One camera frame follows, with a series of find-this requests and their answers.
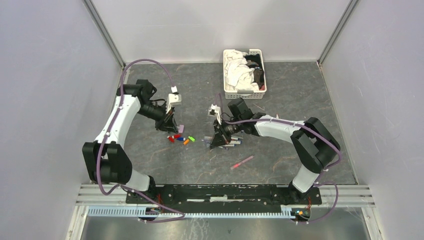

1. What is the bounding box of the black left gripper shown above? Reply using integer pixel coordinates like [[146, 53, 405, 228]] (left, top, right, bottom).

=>
[[137, 101, 179, 134]]

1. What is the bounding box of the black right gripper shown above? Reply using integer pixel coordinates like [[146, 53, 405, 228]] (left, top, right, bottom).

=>
[[210, 117, 243, 149]]

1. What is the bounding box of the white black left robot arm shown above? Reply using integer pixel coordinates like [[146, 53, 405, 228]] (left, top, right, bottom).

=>
[[82, 79, 182, 204]]

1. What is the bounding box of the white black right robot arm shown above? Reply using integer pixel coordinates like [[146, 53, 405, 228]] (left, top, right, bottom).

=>
[[208, 97, 342, 204]]

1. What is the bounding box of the pink gel pen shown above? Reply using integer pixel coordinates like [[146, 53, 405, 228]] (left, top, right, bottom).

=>
[[230, 155, 255, 170]]

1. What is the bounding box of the blue capped thick marker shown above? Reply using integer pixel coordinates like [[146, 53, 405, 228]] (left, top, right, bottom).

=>
[[230, 140, 242, 145]]

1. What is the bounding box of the white plastic basket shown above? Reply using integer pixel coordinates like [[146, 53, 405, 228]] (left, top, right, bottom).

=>
[[223, 49, 267, 100]]

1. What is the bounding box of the white cloth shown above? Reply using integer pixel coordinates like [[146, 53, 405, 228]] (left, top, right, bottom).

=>
[[223, 49, 260, 92]]

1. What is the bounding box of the black cloth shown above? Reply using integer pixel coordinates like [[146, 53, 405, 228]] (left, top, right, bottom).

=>
[[245, 54, 265, 91]]

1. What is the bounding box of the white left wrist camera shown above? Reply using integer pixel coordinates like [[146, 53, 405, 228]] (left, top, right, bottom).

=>
[[166, 93, 182, 114]]

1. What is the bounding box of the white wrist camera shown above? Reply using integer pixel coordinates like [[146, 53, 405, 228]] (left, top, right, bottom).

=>
[[208, 104, 222, 125], [166, 93, 182, 114]]

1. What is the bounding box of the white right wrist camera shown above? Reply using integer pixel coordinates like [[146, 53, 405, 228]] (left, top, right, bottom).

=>
[[208, 104, 222, 125]]

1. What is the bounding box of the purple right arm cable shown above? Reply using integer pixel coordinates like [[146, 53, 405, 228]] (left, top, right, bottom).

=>
[[213, 92, 343, 225]]

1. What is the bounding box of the white slotted cable duct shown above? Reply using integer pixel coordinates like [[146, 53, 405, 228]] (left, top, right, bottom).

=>
[[87, 206, 295, 220]]

